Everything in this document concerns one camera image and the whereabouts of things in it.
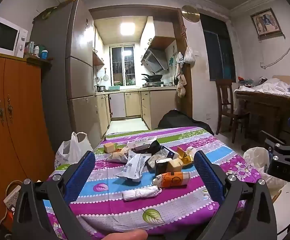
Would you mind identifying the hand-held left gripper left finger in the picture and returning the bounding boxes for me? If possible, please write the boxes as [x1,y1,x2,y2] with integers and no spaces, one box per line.
[11,151,103,240]

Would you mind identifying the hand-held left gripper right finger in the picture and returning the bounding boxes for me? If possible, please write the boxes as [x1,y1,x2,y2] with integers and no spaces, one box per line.
[190,151,278,240]

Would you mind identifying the translucent plastic trash bag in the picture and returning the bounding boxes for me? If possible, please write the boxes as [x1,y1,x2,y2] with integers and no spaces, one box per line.
[243,147,288,203]

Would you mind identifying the gold box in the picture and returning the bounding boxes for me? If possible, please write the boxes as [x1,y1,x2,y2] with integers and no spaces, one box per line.
[176,146,194,168]

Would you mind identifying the white tissue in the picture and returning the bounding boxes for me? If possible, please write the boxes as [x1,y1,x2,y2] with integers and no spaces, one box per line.
[186,145,198,158]

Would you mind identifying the tan cardboard box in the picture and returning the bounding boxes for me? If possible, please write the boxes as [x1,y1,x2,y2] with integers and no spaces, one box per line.
[103,142,117,153]
[165,158,184,173]

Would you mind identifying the orange carton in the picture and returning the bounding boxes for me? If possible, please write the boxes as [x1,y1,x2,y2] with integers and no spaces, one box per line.
[153,171,190,188]

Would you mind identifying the white wrapper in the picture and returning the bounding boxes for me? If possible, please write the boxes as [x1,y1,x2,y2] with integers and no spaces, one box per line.
[107,147,129,163]

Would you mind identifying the blue and white box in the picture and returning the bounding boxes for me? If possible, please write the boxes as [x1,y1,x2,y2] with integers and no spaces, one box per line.
[160,145,179,159]

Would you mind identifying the black box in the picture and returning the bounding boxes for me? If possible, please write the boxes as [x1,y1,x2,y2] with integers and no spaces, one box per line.
[154,159,173,178]

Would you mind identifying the grey white courier bag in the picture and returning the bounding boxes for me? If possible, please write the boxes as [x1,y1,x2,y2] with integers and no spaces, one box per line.
[114,153,152,182]

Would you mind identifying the white paper roll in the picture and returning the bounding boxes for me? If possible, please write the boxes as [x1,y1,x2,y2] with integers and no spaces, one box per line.
[122,185,162,202]

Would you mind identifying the black cloth pouch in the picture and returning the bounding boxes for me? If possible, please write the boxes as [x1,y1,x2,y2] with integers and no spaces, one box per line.
[132,140,162,155]

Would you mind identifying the white tissue packet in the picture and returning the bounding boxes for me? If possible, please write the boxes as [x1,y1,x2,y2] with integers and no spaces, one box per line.
[127,137,158,150]

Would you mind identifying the person's left hand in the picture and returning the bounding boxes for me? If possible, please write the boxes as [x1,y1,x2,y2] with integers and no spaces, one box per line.
[100,229,148,240]

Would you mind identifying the dark wooden table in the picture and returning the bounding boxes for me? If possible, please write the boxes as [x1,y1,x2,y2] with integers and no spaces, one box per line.
[235,90,290,150]

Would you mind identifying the floral striped tablecloth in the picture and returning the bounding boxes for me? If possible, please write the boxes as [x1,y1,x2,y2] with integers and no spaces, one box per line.
[43,126,263,240]

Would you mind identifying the white cloth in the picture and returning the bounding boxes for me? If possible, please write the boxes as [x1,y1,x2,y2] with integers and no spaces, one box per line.
[234,78,290,98]

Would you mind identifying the pile of colourful clothes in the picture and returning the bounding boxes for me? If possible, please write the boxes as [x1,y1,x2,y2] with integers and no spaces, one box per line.
[238,76,254,87]

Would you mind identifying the white power strip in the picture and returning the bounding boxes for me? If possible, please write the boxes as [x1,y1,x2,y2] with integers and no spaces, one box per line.
[3,185,23,209]

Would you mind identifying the wooden chair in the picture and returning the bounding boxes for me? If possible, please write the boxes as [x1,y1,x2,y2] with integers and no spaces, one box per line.
[215,79,249,144]

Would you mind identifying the orange wooden cabinet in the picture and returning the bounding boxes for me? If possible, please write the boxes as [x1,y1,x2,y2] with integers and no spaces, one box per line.
[0,51,55,230]

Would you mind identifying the beige kitchen base cabinets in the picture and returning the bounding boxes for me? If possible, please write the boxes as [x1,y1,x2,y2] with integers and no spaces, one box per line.
[95,90,178,130]

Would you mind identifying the hanging cloth bag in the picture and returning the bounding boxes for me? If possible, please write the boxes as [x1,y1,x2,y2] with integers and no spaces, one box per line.
[174,65,187,98]

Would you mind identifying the grey refrigerator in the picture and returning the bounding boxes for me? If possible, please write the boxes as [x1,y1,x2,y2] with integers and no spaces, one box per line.
[31,0,103,145]

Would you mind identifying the framed elephant picture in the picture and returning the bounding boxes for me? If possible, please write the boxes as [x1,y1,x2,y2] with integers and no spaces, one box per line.
[251,9,283,40]

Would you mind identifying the gas stove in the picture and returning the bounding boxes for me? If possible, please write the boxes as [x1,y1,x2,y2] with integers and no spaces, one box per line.
[142,80,165,87]

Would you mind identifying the dark window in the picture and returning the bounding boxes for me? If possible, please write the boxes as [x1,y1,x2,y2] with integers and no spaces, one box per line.
[200,14,236,82]

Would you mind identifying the black wok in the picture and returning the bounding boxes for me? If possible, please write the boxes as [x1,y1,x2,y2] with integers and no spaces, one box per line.
[142,72,163,81]

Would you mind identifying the kitchen window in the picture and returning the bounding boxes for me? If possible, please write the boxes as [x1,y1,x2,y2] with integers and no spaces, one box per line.
[110,45,135,87]

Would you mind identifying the hanging white plastic bag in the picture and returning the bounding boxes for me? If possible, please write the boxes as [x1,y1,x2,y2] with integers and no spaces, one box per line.
[183,46,196,64]

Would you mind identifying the steel range hood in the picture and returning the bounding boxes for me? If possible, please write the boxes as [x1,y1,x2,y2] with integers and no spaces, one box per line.
[140,48,169,73]

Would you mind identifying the square ceiling light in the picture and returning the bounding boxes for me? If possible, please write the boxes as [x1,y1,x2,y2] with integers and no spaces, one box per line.
[120,22,135,36]

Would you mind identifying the white microwave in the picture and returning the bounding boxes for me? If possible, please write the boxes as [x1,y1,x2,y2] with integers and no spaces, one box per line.
[0,15,28,58]

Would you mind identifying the white wall cable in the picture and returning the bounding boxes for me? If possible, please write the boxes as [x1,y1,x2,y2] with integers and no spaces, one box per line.
[260,17,290,69]

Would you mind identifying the gold wall clock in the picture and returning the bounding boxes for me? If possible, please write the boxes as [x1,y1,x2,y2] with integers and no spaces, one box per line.
[181,5,200,23]

